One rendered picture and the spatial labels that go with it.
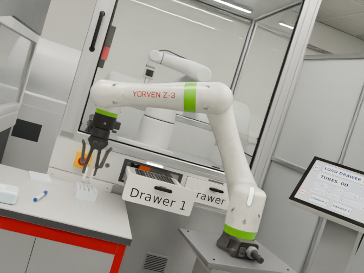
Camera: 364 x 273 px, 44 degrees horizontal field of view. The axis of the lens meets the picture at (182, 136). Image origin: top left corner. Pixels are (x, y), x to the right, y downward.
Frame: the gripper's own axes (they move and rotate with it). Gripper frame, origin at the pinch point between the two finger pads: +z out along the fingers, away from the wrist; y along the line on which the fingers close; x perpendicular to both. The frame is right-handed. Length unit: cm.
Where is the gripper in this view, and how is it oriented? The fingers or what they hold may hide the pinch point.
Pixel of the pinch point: (88, 174)
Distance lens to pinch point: 190.5
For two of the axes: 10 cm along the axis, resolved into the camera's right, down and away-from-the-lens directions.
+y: -9.2, -2.6, -2.9
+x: 2.6, 1.5, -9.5
